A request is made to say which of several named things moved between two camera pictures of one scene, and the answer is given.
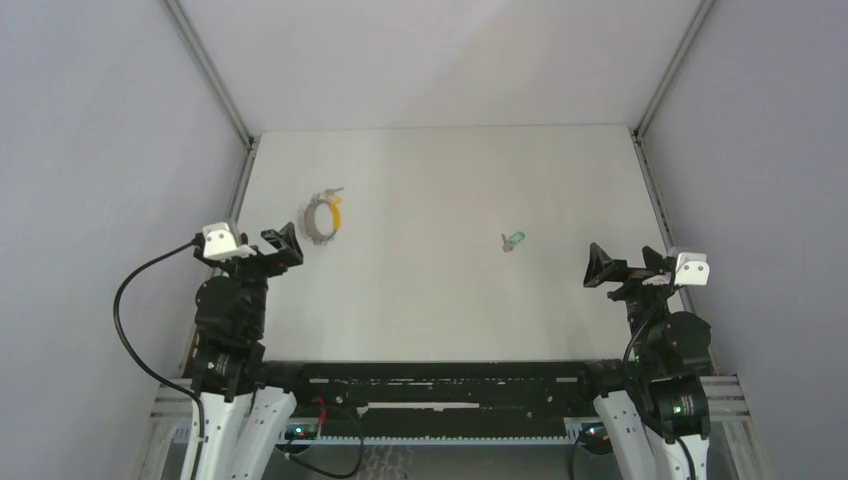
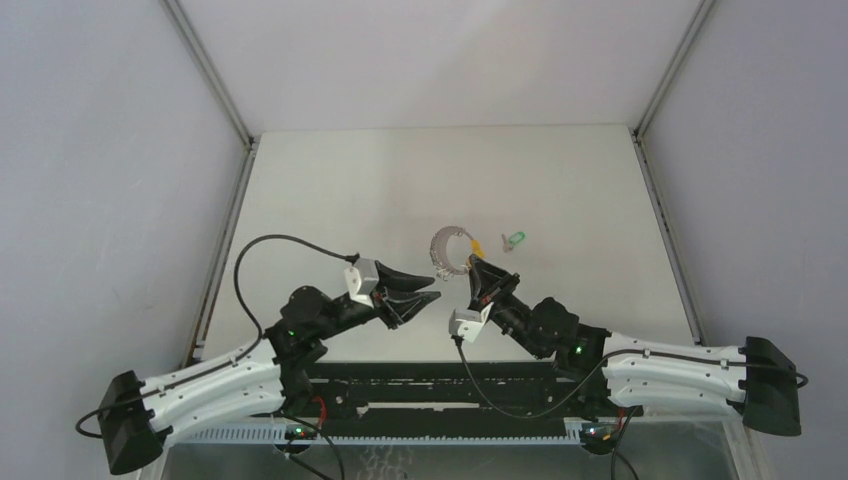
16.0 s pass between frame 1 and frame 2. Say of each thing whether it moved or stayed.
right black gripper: moved
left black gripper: moved
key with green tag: stayed
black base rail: stayed
